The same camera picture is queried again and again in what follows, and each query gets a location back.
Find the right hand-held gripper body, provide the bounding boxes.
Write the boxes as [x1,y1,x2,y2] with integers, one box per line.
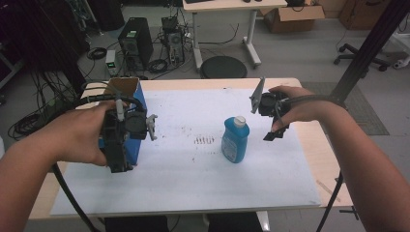
[249,76,291,128]

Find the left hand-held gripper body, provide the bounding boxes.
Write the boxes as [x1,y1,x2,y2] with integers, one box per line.
[102,107,159,143]

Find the blue cardboard box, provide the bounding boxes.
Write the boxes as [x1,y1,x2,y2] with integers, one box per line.
[98,76,149,167]

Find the blue bottle with white cap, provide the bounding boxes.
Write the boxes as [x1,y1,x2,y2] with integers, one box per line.
[220,115,251,164]

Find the person's right hand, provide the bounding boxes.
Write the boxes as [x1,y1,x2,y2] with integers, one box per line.
[269,85,334,133]

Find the person's left hand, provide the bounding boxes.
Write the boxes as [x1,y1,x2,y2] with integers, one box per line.
[43,100,129,167]

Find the black round stool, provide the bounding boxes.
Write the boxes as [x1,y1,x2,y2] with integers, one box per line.
[199,55,249,80]

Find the small white power device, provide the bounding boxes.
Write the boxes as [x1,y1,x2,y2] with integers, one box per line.
[104,49,118,77]

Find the white paper sheet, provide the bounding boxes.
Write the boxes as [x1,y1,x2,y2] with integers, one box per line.
[49,88,322,217]

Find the grey floor mat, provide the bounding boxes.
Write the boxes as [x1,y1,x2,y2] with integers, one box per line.
[301,81,391,136]

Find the black computer tower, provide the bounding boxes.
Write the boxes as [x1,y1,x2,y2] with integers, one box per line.
[117,16,155,73]

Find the open cardboard box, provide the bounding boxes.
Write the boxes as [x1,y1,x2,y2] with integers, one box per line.
[259,4,326,34]

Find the open computer case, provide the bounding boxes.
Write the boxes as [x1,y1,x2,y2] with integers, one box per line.
[161,15,187,66]

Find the person's right leg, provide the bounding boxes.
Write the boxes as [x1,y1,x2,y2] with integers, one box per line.
[206,212,259,232]

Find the white desk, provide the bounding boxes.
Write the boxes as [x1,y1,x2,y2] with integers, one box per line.
[182,0,288,73]

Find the black office chair base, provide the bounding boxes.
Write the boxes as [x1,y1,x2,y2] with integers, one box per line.
[333,43,392,73]

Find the closed cardboard box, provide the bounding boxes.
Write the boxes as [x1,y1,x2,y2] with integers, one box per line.
[337,0,393,32]

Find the white object on floor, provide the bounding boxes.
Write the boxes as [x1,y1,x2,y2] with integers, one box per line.
[392,57,410,71]

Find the white cable plug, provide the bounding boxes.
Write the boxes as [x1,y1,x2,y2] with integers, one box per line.
[115,98,126,123]

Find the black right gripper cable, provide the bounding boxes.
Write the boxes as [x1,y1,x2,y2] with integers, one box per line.
[276,94,348,232]

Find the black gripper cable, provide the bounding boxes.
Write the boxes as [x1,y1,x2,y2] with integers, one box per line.
[276,94,348,232]
[51,80,147,232]

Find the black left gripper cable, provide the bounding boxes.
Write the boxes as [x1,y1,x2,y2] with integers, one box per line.
[51,80,147,232]

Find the black floor cable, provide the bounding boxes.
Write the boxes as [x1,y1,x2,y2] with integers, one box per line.
[197,22,241,46]

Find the bundle of black floor cables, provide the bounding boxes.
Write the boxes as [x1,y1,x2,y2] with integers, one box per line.
[7,71,85,157]

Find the black metal post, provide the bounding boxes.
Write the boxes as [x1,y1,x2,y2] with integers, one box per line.
[328,0,410,104]

